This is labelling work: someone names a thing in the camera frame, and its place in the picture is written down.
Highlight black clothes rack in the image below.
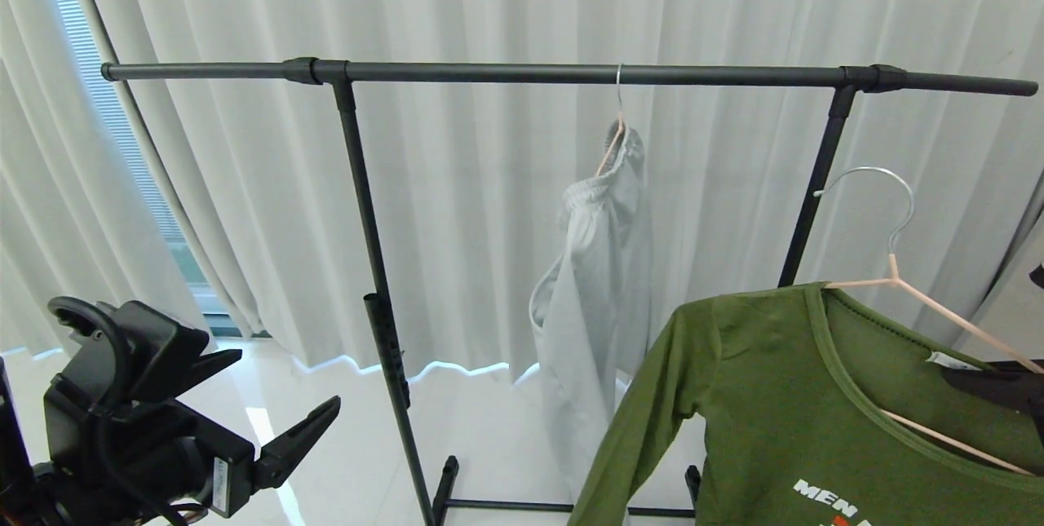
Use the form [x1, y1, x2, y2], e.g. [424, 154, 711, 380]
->
[100, 57, 1039, 526]

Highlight black cable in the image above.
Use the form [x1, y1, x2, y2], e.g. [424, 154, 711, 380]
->
[46, 295, 192, 526]

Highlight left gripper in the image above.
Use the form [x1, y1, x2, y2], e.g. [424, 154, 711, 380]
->
[41, 391, 342, 520]

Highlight green garment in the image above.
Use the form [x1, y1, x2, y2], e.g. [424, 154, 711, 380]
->
[567, 281, 1044, 526]

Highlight pink clothes hanger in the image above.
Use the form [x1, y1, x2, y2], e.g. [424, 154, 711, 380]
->
[594, 64, 629, 179]
[813, 167, 1044, 478]

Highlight pale grey shorts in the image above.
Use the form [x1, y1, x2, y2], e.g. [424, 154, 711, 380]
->
[529, 122, 655, 515]

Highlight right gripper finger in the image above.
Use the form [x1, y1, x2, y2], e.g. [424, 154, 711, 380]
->
[940, 359, 1044, 422]

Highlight window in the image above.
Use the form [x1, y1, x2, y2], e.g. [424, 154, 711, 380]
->
[34, 0, 270, 339]

